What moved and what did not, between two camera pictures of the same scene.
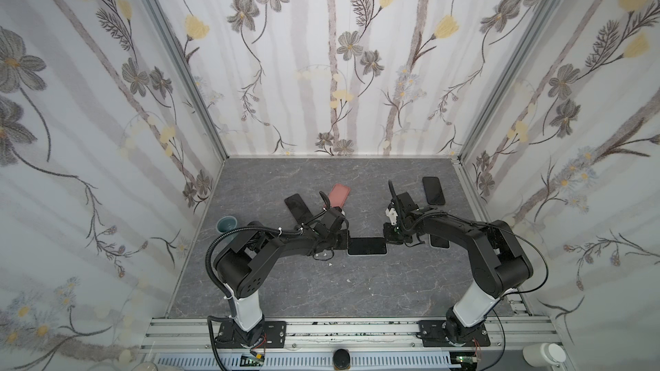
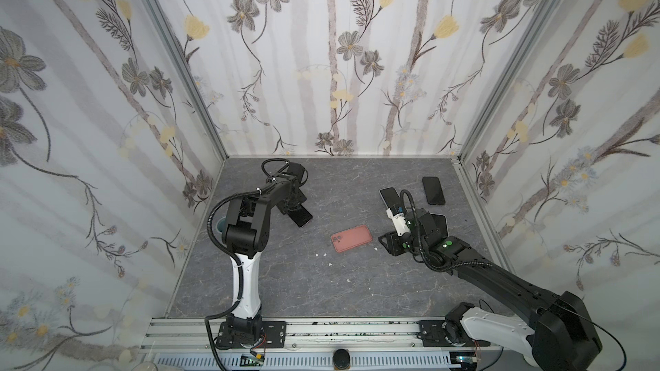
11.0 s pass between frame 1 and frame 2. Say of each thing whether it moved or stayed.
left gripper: moved
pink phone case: moved
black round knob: stayed
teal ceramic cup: stayed
